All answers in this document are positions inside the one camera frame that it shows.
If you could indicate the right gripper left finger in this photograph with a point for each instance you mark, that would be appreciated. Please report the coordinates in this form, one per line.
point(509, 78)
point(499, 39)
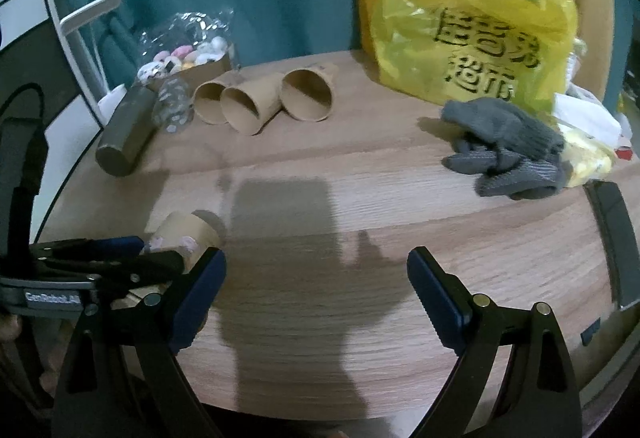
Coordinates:
point(120, 376)

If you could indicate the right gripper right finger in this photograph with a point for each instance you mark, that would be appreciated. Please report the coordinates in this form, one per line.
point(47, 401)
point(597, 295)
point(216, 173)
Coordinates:
point(538, 396)

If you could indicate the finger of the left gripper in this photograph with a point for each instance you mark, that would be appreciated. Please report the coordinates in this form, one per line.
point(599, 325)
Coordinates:
point(137, 270)
point(88, 250)

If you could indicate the brown paper cup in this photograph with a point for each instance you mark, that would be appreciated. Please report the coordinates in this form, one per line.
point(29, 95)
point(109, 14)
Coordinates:
point(250, 105)
point(206, 98)
point(307, 93)
point(188, 235)

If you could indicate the clear patterned plastic cup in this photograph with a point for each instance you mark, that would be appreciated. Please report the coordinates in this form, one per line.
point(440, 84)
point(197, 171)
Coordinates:
point(173, 108)

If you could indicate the steel thermos bottle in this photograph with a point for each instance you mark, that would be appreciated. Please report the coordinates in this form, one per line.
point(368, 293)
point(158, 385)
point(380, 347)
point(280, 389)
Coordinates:
point(127, 132)

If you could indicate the white desk lamp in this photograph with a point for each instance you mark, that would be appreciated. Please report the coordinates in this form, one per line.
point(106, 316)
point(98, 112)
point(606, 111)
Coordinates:
point(76, 29)

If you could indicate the cardboard box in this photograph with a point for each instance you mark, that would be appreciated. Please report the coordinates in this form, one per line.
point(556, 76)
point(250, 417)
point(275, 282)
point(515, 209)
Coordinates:
point(197, 75)

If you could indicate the black tablet on table edge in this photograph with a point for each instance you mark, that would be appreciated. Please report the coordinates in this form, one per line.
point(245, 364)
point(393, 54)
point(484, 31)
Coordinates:
point(619, 241)

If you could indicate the clear bag of toys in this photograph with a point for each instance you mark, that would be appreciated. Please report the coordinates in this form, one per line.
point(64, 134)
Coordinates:
point(184, 41)

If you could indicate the grey knit gloves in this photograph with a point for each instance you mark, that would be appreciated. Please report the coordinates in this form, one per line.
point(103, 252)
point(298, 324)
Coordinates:
point(511, 152)

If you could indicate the white crumpled paper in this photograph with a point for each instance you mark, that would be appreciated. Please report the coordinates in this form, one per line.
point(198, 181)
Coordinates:
point(581, 109)

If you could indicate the yellow plastic shopping bag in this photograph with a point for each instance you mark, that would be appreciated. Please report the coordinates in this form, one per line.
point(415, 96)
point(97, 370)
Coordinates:
point(441, 50)

